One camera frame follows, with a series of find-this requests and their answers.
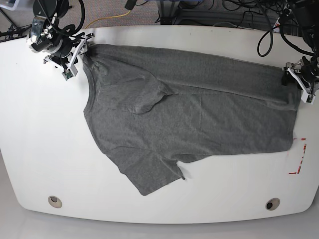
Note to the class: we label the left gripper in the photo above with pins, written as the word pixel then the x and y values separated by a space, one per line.
pixel 309 72

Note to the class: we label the right table cable grommet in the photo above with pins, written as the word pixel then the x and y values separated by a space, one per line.
pixel 272 204

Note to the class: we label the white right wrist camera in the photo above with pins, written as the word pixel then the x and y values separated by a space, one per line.
pixel 72 62

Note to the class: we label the white power strip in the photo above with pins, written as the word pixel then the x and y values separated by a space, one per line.
pixel 286 17

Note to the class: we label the black tripod stand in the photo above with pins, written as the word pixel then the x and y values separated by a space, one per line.
pixel 12 20

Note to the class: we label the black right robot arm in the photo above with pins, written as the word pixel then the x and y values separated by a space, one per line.
pixel 57 9

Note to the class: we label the grey T-shirt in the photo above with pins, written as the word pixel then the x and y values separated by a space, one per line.
pixel 150 108

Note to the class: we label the red tape rectangle marking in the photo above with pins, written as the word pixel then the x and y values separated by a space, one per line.
pixel 295 156

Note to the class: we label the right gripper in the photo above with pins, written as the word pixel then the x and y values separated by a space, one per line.
pixel 56 43

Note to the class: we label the table cable grommet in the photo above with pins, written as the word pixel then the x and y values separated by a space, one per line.
pixel 55 202
pixel 272 204

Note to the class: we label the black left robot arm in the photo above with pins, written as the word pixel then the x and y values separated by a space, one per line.
pixel 306 15

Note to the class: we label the left table cable grommet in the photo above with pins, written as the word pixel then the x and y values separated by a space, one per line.
pixel 55 202

